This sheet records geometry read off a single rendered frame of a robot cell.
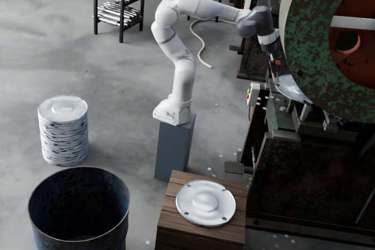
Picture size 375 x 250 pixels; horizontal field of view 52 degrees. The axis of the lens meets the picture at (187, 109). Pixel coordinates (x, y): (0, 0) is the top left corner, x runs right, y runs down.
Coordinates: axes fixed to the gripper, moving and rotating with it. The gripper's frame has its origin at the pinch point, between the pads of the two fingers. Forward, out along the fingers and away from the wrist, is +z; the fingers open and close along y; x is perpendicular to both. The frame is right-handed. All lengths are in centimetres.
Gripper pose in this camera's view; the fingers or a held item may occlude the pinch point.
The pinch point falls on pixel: (275, 76)
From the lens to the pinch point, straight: 209.8
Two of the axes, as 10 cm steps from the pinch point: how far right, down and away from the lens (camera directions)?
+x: 9.5, -2.2, -2.1
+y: -0.5, 5.5, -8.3
